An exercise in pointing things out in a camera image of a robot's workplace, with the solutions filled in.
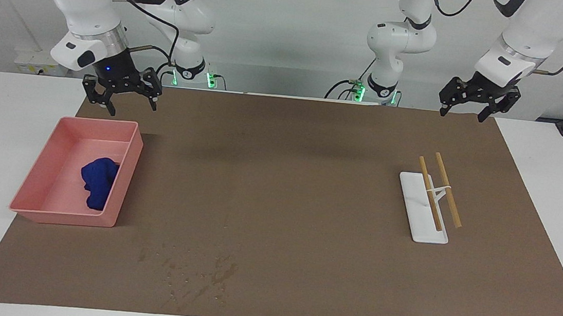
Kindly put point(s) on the brown table mat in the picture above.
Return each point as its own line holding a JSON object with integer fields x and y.
{"x": 282, "y": 204}

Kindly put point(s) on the wooden dowel rod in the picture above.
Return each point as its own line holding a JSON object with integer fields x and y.
{"x": 432, "y": 198}
{"x": 450, "y": 200}

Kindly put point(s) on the blue towel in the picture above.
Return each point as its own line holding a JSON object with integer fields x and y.
{"x": 98, "y": 181}

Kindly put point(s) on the pink plastic bin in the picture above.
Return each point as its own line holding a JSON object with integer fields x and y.
{"x": 59, "y": 188}

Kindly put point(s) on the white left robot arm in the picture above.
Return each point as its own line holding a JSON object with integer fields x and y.
{"x": 401, "y": 40}

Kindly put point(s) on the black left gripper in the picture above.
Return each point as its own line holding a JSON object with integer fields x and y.
{"x": 489, "y": 87}

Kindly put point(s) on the white towel rack tray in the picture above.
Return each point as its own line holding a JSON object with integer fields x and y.
{"x": 422, "y": 220}

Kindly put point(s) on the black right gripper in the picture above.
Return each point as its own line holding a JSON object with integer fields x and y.
{"x": 116, "y": 72}

